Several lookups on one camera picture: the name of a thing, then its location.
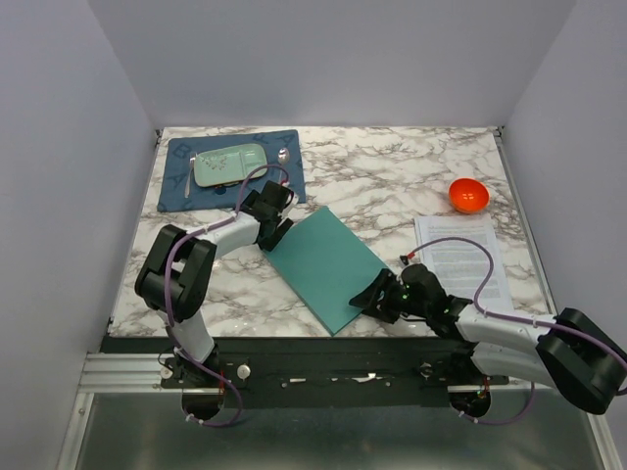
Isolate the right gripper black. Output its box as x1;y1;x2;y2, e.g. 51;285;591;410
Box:
349;266;430;324

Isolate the teal file folder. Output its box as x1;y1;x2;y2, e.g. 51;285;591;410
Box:
265;207;387;336

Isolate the printed paper sheet top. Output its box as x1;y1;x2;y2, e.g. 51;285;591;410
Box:
414;214;514;313

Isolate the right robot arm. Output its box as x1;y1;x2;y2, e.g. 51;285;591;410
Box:
349;264;626;415

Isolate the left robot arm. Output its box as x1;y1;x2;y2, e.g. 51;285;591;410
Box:
134;181;298;389

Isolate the silver spoon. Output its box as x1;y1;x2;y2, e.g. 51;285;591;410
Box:
277;147;290;185

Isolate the green divided plate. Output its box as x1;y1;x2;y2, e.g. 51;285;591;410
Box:
193;144;267;188

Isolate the blue placemat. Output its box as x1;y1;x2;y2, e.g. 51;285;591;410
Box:
157;129;306;212

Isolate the silver fork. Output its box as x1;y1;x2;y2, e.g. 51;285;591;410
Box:
184;152;197;199

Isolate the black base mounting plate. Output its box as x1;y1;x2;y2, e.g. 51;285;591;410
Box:
101;337;507;416

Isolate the orange bowl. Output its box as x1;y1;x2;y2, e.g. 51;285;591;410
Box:
448;178;490;214

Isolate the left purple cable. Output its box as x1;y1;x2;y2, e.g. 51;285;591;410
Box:
164;164;290;428

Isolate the aluminium rail frame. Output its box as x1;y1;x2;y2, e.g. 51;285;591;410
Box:
53;350;197;470

